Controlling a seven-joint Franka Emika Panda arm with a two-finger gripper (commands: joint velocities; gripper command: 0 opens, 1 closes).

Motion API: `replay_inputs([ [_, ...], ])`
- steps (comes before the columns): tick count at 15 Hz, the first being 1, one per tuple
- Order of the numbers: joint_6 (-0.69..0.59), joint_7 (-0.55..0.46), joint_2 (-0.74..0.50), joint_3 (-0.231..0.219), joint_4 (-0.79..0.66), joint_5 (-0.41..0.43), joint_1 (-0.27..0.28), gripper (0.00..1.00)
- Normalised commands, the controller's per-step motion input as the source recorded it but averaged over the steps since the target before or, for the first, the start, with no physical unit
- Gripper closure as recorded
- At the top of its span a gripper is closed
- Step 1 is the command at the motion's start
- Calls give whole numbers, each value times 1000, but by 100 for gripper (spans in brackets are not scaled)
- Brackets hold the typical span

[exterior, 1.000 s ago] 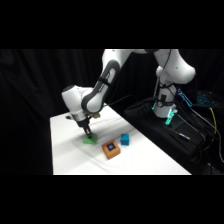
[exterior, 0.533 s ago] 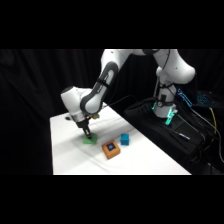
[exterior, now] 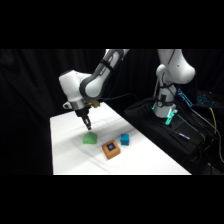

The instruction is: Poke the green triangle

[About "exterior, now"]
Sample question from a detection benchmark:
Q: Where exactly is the yellow cable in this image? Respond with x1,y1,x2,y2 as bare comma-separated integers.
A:
208,107,224,164

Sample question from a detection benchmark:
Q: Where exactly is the teal cube block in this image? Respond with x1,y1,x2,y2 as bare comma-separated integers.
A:
119,133,131,146

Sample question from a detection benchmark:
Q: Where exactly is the orange box with blue dot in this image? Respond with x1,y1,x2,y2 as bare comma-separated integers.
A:
101,140,121,160

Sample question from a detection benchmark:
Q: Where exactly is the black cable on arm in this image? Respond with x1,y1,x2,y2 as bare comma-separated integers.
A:
98,92,158,102

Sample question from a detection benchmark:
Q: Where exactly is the black robot stand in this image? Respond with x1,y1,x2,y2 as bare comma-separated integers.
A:
123,97,209,169

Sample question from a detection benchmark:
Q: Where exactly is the blue backlit keyboard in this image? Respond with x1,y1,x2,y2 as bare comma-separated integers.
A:
195,89,218,108

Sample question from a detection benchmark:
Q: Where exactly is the green triangle block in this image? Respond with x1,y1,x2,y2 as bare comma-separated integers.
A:
82,131,99,145

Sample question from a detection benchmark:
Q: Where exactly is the green light on base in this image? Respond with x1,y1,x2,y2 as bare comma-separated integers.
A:
164,108,176,126

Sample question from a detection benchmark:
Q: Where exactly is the pen with blue tip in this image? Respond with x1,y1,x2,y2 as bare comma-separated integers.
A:
173,131,192,140

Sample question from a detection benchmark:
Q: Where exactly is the grey cable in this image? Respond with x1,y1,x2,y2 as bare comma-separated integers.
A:
189,108,214,135

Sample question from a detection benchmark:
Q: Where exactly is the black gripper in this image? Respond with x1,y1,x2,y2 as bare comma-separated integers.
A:
73,105,93,131

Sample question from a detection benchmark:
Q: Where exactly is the black curtain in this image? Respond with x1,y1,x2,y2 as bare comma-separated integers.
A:
0,49,224,176

